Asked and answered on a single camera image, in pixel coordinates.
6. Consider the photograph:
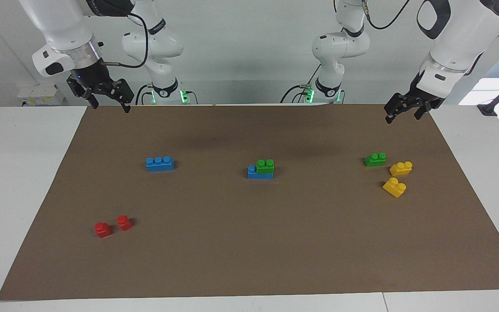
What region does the white wall socket box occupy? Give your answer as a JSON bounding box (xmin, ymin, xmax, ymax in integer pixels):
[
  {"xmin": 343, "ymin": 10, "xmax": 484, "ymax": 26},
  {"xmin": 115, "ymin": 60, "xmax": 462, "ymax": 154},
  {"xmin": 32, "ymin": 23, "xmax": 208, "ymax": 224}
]
[{"xmin": 17, "ymin": 84, "xmax": 65, "ymax": 107}]

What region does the brown paper table mat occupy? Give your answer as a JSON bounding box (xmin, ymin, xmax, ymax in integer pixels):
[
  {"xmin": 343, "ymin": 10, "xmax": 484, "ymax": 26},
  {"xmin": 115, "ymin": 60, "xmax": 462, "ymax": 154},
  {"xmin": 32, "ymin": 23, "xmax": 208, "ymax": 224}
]
[{"xmin": 0, "ymin": 103, "xmax": 499, "ymax": 301}]

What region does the yellow two-stud toy brick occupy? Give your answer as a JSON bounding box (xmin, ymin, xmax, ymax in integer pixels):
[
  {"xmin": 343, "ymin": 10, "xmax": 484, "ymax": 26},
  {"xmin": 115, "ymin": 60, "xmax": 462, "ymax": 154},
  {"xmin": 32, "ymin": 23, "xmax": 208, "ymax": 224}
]
[
  {"xmin": 382, "ymin": 177, "xmax": 407, "ymax": 198},
  {"xmin": 389, "ymin": 161, "xmax": 413, "ymax": 176}
]

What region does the black right base cable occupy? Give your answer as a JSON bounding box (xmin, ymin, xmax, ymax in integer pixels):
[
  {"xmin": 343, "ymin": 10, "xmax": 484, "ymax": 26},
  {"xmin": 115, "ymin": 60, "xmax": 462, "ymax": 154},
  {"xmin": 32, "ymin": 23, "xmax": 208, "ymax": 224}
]
[{"xmin": 136, "ymin": 84, "xmax": 151, "ymax": 105}]

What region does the black base cable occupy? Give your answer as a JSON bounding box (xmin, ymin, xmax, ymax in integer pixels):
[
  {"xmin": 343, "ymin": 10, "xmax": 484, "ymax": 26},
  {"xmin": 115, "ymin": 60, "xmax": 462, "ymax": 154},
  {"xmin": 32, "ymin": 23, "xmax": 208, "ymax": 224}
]
[
  {"xmin": 280, "ymin": 64, "xmax": 319, "ymax": 104},
  {"xmin": 136, "ymin": 84, "xmax": 151, "ymax": 105}
]

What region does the black left arm gripper cable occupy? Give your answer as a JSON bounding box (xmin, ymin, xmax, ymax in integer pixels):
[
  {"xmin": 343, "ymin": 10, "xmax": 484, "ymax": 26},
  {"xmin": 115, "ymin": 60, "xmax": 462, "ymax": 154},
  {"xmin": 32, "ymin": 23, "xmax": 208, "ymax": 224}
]
[{"xmin": 361, "ymin": 0, "xmax": 411, "ymax": 31}]

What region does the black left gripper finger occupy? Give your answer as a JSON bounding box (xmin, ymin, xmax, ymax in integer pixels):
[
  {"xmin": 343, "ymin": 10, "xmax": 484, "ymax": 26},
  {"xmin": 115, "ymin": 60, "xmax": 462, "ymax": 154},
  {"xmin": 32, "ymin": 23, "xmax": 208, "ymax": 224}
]
[
  {"xmin": 384, "ymin": 92, "xmax": 410, "ymax": 125},
  {"xmin": 413, "ymin": 97, "xmax": 443, "ymax": 120}
]

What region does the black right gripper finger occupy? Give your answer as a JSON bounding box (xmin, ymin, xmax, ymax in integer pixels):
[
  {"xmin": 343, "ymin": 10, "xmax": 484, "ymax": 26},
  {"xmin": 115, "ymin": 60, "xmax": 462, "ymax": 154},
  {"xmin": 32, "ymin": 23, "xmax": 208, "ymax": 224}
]
[
  {"xmin": 68, "ymin": 79, "xmax": 99, "ymax": 109},
  {"xmin": 109, "ymin": 79, "xmax": 135, "ymax": 113}
]

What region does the green two-stud toy brick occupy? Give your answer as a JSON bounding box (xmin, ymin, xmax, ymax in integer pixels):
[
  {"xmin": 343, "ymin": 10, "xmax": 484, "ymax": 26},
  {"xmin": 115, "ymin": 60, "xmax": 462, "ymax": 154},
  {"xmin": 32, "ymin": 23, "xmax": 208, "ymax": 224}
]
[
  {"xmin": 364, "ymin": 153, "xmax": 387, "ymax": 167},
  {"xmin": 256, "ymin": 159, "xmax": 275, "ymax": 176}
]

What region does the blue three-stud toy brick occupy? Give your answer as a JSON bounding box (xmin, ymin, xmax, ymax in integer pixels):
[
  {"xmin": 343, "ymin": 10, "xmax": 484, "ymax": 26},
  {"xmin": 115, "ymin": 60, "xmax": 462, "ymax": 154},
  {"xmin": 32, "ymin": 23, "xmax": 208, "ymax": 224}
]
[
  {"xmin": 146, "ymin": 156, "xmax": 175, "ymax": 172},
  {"xmin": 247, "ymin": 165, "xmax": 275, "ymax": 180}
]

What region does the black left base cable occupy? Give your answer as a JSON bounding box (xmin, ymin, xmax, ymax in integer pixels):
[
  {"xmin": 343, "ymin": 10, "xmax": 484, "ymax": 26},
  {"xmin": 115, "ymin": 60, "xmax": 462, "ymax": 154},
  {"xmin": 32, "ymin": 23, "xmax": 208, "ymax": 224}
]
[{"xmin": 280, "ymin": 64, "xmax": 319, "ymax": 104}]

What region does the bright white panel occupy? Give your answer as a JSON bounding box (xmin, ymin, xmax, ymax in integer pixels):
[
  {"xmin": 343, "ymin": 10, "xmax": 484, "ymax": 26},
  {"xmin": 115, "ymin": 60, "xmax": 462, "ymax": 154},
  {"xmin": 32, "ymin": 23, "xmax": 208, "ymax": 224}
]
[{"xmin": 458, "ymin": 76, "xmax": 499, "ymax": 106}]

